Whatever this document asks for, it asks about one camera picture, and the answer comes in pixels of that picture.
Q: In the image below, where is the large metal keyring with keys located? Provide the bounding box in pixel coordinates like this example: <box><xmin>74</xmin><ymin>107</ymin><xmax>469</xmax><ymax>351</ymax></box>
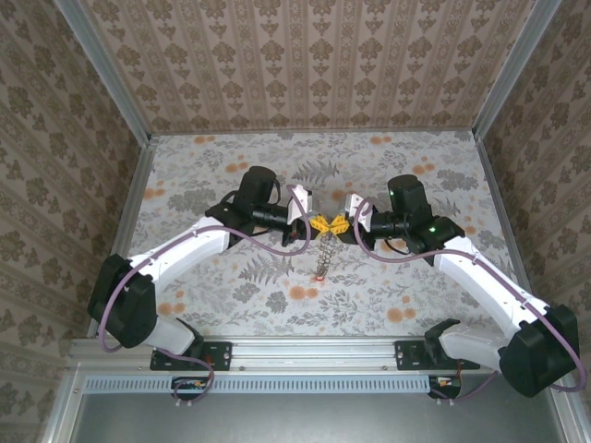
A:
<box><xmin>316</xmin><ymin>228</ymin><xmax>338</xmax><ymax>281</ymax></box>

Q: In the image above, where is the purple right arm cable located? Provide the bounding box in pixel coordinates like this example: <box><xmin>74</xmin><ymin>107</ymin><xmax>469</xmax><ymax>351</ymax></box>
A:
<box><xmin>353</xmin><ymin>198</ymin><xmax>583</xmax><ymax>403</ymax></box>

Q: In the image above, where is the aluminium corner post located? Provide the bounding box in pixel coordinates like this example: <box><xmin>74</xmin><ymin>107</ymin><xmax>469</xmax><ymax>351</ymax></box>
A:
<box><xmin>473</xmin><ymin>0</ymin><xmax>562</xmax><ymax>139</ymax></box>
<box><xmin>53</xmin><ymin>0</ymin><xmax>153</xmax><ymax>144</ymax></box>

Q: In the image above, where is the long aluminium base rail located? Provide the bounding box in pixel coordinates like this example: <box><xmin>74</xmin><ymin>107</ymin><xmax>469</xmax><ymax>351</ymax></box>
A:
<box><xmin>68</xmin><ymin>336</ymin><xmax>573</xmax><ymax>373</ymax></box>

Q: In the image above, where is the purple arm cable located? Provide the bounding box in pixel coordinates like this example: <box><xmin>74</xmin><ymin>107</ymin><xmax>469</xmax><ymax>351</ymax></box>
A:
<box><xmin>99</xmin><ymin>184</ymin><xmax>311</xmax><ymax>408</ymax></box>
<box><xmin>353</xmin><ymin>198</ymin><xmax>583</xmax><ymax>403</ymax></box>

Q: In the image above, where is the grey slotted cable duct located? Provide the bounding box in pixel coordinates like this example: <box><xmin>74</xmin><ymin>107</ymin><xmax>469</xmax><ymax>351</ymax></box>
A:
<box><xmin>85</xmin><ymin>374</ymin><xmax>438</xmax><ymax>394</ymax></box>

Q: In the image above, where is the grey metal sheet panel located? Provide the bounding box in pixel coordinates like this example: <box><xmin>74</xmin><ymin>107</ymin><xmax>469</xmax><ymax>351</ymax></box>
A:
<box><xmin>68</xmin><ymin>391</ymin><xmax>573</xmax><ymax>443</ymax></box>

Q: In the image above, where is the aluminium side rail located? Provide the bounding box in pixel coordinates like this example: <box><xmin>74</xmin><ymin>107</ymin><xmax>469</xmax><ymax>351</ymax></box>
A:
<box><xmin>87</xmin><ymin>136</ymin><xmax>158</xmax><ymax>338</ymax></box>
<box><xmin>475</xmin><ymin>138</ymin><xmax>546</xmax><ymax>336</ymax></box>

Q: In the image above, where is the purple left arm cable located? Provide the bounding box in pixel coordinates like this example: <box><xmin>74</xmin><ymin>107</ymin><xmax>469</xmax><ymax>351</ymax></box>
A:
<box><xmin>99</xmin><ymin>184</ymin><xmax>311</xmax><ymax>408</ymax></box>

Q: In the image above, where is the thin aluminium wall rail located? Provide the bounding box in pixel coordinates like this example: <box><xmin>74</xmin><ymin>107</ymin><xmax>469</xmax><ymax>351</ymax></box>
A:
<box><xmin>150</xmin><ymin>128</ymin><xmax>476</xmax><ymax>138</ymax></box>

